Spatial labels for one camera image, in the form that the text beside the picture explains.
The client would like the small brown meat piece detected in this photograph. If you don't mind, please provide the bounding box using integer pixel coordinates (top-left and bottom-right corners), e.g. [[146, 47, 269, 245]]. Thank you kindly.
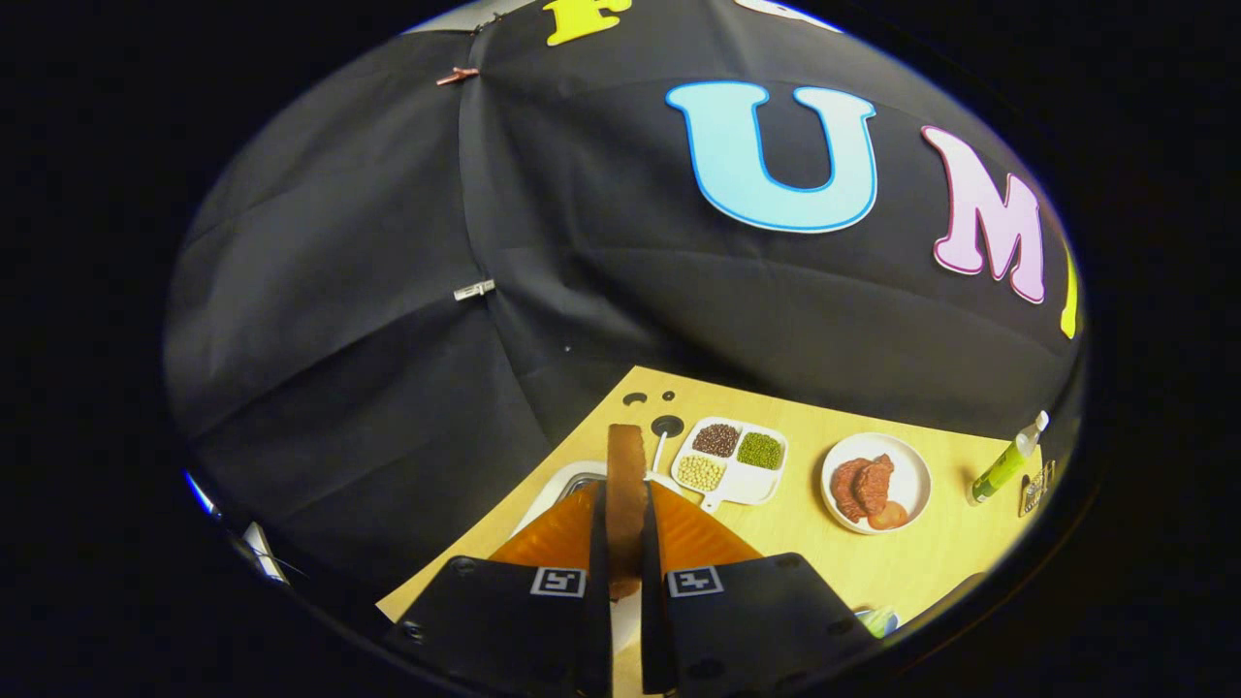
[[831, 459, 869, 523]]

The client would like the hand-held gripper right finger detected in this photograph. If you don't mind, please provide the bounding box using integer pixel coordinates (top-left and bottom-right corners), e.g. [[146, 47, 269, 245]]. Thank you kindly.
[[640, 480, 881, 697]]

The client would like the toasted bread slice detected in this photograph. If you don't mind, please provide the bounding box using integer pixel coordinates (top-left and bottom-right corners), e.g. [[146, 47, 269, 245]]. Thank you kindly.
[[607, 424, 649, 600]]

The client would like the large brown meat piece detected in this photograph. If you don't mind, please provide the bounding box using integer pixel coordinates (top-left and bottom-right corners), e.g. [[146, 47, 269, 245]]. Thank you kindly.
[[853, 454, 895, 515]]

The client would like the white toaster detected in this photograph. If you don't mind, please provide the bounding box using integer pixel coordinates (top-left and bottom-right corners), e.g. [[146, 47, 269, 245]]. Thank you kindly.
[[511, 460, 682, 652]]

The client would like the metal wire basket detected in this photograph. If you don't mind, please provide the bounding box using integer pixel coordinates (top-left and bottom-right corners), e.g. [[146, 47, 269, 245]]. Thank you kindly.
[[1018, 460, 1058, 518]]

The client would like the white round plate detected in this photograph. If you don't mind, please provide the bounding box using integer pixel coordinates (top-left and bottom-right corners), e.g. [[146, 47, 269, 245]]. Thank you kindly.
[[821, 432, 933, 535]]

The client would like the green label water bottle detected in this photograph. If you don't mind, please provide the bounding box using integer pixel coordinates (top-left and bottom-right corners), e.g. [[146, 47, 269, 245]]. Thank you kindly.
[[967, 410, 1050, 506]]

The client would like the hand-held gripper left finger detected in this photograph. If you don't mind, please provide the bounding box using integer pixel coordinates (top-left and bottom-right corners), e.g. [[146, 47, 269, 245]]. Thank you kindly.
[[383, 480, 614, 697]]

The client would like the white divided tray of beans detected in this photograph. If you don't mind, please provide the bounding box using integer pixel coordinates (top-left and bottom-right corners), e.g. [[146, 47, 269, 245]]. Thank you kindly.
[[670, 417, 788, 513]]

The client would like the black backdrop cloth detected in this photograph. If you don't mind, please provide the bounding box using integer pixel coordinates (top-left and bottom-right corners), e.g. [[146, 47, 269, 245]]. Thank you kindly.
[[163, 0, 1085, 621]]

